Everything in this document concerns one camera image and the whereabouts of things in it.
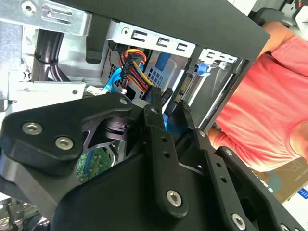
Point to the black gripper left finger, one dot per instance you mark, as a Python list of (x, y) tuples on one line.
[(48, 120)]

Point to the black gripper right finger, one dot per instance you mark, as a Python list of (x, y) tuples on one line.
[(223, 192)]

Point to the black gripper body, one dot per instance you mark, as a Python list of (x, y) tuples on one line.
[(108, 197)]

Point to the hard disk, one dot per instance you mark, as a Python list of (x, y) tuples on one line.
[(207, 96)]

